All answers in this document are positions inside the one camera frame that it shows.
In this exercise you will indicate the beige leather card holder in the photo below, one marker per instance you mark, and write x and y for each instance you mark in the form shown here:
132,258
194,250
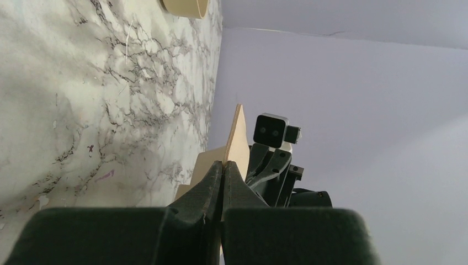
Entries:
236,150

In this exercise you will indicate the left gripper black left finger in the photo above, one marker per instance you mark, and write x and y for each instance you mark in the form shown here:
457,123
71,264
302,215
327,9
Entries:
184,232

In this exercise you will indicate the beige oval tray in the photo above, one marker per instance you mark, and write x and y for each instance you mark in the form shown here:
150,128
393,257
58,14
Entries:
187,8

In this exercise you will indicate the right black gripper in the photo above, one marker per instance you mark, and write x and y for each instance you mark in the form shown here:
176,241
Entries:
271,175

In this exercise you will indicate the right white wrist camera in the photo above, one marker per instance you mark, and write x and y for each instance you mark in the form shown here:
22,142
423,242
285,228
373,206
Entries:
275,132

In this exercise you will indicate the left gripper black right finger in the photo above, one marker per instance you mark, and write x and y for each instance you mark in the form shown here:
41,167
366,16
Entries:
255,233

